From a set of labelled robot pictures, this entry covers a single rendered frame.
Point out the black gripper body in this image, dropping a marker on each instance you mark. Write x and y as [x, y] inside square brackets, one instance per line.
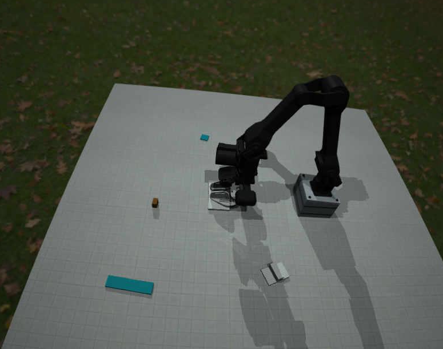
[246, 197]

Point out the teal flat bar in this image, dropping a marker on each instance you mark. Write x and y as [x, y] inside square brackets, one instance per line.
[143, 287]

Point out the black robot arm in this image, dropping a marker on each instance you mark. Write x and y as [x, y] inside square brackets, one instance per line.
[251, 146]

